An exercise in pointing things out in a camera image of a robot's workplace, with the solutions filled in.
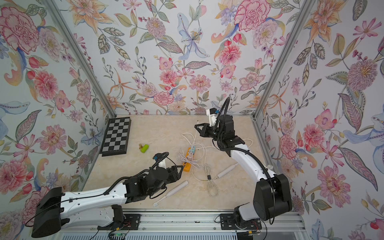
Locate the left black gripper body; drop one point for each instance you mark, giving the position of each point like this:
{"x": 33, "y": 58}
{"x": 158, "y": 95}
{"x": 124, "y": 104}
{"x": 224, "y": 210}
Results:
{"x": 172, "y": 176}

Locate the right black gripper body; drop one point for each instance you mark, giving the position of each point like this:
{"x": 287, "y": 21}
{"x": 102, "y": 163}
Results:
{"x": 216, "y": 134}

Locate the white electric toothbrush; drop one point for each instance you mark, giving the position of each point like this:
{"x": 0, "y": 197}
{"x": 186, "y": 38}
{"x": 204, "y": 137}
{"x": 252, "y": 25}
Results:
{"x": 172, "y": 192}
{"x": 226, "y": 171}

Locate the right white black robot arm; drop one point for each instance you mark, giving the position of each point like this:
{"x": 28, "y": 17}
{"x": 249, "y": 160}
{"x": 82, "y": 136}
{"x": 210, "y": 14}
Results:
{"x": 272, "y": 195}

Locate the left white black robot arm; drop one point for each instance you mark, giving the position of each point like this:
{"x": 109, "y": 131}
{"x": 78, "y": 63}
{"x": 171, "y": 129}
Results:
{"x": 101, "y": 207}

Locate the orange power strip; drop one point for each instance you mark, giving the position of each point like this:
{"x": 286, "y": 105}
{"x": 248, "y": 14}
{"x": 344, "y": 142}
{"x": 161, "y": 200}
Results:
{"x": 188, "y": 164}

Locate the green small object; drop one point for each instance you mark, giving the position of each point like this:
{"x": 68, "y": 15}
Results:
{"x": 145, "y": 148}

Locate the black white checkerboard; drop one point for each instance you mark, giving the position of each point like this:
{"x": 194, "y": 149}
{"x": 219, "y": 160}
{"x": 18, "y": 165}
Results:
{"x": 116, "y": 137}

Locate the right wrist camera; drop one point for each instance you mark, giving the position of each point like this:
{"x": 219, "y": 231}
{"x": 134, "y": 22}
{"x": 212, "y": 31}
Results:
{"x": 213, "y": 114}

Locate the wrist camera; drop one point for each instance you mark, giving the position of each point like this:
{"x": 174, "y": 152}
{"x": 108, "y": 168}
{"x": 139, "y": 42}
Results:
{"x": 160, "y": 160}
{"x": 213, "y": 114}

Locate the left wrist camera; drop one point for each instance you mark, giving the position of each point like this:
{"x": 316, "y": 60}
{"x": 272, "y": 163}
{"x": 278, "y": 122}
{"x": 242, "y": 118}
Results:
{"x": 160, "y": 160}

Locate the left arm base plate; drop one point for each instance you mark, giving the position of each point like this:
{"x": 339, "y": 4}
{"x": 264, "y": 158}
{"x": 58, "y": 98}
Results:
{"x": 128, "y": 222}

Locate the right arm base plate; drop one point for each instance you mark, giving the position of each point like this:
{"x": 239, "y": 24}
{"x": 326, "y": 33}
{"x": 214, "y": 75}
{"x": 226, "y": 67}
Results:
{"x": 240, "y": 222}

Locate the aluminium mounting rail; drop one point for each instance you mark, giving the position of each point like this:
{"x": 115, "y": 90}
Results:
{"x": 205, "y": 220}

